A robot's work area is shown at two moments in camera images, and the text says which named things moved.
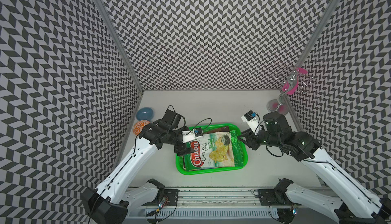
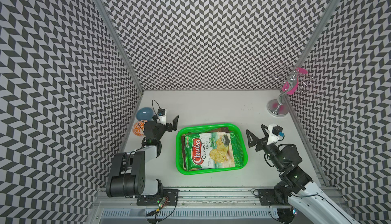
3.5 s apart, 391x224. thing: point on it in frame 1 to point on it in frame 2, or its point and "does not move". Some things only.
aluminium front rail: x=296 y=197 does not move
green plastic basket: x=241 y=134 does not move
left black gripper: x=182 y=149 to x=174 y=127
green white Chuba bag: x=216 y=149 does not move
